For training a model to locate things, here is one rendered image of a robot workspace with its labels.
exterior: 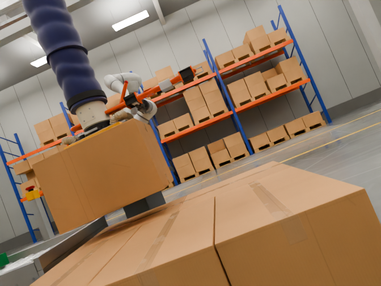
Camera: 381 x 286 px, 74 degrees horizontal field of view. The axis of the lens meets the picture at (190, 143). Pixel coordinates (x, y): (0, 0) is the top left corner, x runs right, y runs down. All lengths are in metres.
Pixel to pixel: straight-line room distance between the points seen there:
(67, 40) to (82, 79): 0.25
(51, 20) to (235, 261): 1.55
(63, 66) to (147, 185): 0.82
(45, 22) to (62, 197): 0.97
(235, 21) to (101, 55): 5.46
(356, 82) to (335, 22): 2.40
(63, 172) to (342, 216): 1.25
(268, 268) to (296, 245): 0.09
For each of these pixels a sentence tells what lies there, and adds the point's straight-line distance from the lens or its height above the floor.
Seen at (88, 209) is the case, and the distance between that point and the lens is 1.46.
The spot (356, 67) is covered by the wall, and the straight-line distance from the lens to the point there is 11.65.
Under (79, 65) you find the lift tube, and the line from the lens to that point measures 1.63.
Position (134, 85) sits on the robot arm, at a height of 1.51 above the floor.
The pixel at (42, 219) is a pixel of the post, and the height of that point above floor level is 0.75.
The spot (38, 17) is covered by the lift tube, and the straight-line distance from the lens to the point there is 1.80.
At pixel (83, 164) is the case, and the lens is 1.44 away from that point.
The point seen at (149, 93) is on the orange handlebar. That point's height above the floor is 1.19.
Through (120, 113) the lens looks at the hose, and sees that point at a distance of 1.44.
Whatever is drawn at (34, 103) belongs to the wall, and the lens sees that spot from 12.31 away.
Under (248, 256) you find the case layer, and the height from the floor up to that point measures 0.49.
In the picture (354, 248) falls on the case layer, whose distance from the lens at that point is 0.78.
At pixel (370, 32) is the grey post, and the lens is 3.71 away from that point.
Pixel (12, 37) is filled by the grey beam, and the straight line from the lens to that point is 4.31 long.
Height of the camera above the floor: 0.78
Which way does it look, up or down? 2 degrees up
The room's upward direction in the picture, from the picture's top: 22 degrees counter-clockwise
